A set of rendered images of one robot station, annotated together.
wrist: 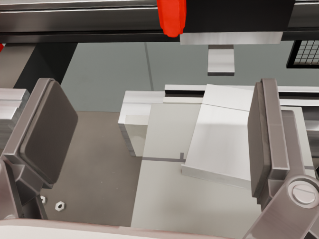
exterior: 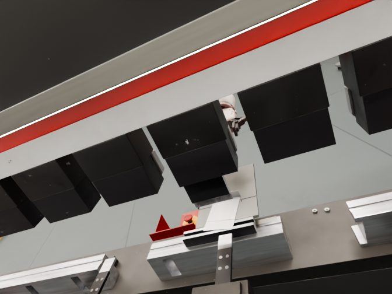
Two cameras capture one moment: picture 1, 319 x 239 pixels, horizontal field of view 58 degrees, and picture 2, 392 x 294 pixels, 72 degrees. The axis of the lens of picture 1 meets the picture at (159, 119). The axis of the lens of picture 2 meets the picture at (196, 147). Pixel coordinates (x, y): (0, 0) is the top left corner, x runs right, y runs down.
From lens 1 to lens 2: 0.82 m
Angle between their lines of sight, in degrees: 104
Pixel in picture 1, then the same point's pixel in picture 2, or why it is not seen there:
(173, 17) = not seen: hidden behind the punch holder
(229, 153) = (224, 205)
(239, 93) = (218, 227)
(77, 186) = (312, 221)
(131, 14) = not seen: outside the picture
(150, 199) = (249, 187)
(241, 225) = not seen: hidden behind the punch
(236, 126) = (220, 214)
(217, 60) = (227, 240)
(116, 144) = (301, 245)
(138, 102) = (272, 227)
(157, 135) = (252, 203)
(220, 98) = (226, 223)
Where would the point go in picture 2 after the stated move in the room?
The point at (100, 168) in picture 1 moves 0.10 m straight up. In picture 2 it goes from (304, 231) to (295, 204)
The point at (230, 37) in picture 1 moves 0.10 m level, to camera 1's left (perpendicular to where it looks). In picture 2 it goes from (212, 200) to (249, 184)
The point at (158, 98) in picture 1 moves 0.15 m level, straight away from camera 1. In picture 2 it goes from (261, 232) to (286, 280)
